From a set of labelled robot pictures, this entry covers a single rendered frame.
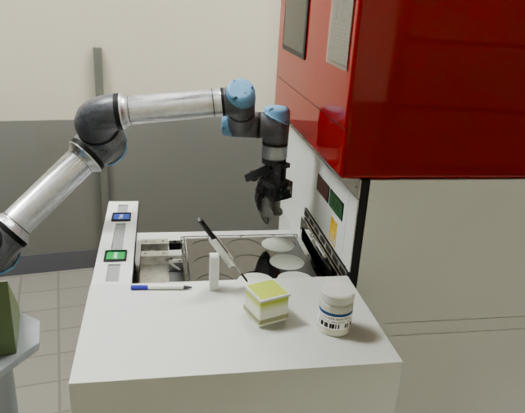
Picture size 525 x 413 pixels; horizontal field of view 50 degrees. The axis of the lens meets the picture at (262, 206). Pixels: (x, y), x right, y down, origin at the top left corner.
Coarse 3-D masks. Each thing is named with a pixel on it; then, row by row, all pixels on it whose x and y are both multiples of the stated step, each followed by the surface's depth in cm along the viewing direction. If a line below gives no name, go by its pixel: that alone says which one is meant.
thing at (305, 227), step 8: (304, 216) 182; (304, 224) 179; (304, 232) 183; (312, 232) 171; (304, 240) 182; (312, 240) 170; (304, 248) 179; (320, 248) 161; (312, 256) 171; (320, 256) 161; (328, 256) 156; (312, 264) 170; (328, 264) 153; (320, 272) 162; (336, 272) 148
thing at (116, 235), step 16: (112, 208) 175; (128, 208) 176; (112, 224) 164; (128, 224) 165; (112, 240) 155; (128, 240) 155; (128, 256) 146; (96, 272) 137; (112, 272) 138; (128, 272) 138
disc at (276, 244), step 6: (264, 240) 174; (270, 240) 174; (276, 240) 174; (282, 240) 174; (288, 240) 175; (264, 246) 170; (270, 246) 170; (276, 246) 170; (282, 246) 171; (288, 246) 171
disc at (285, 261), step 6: (270, 258) 163; (276, 258) 163; (282, 258) 163; (288, 258) 163; (294, 258) 163; (300, 258) 164; (276, 264) 159; (282, 264) 160; (288, 264) 160; (294, 264) 160; (300, 264) 160
